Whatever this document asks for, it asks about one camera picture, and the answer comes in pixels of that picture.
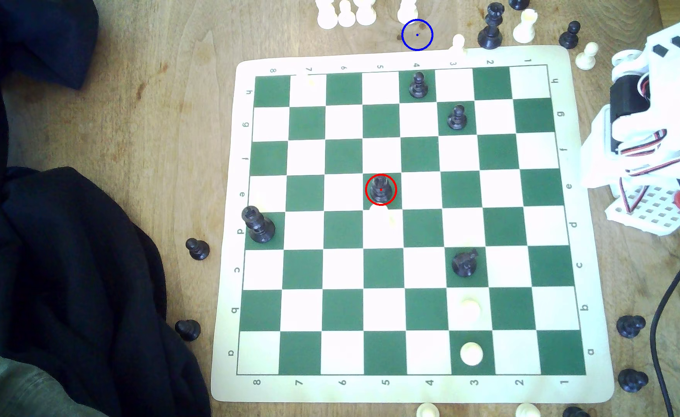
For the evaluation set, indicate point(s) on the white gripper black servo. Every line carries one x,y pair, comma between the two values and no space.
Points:
602,154

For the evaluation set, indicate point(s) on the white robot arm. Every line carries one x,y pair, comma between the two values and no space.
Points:
606,156

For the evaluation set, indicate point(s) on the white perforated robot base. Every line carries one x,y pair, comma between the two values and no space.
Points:
652,211

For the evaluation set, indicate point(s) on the white chess pawn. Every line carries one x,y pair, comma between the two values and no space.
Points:
468,311
471,354
458,43
381,215
346,17
586,58

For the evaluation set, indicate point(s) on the white chess bishop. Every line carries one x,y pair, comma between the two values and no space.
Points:
524,30

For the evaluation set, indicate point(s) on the black chess piece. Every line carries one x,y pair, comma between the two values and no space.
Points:
518,4
629,327
632,380
575,413

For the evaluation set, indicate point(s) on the black chess queen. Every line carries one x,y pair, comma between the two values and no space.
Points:
490,35

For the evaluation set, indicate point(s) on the white chess knight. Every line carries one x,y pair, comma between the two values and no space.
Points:
408,13
326,17

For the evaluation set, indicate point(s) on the black chess knight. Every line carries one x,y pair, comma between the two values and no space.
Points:
465,264

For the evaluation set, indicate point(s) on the white chess rook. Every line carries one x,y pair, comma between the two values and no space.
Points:
366,14

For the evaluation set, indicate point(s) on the white chess piece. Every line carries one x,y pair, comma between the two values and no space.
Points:
427,412
527,412

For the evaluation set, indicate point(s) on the green and cream chess mat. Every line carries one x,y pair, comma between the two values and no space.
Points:
340,272

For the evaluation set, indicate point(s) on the black chess rook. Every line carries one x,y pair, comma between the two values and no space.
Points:
259,227

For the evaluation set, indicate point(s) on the black cloth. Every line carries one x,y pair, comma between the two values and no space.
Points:
56,260

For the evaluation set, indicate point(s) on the grey-green cloth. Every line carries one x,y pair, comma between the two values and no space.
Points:
10,388

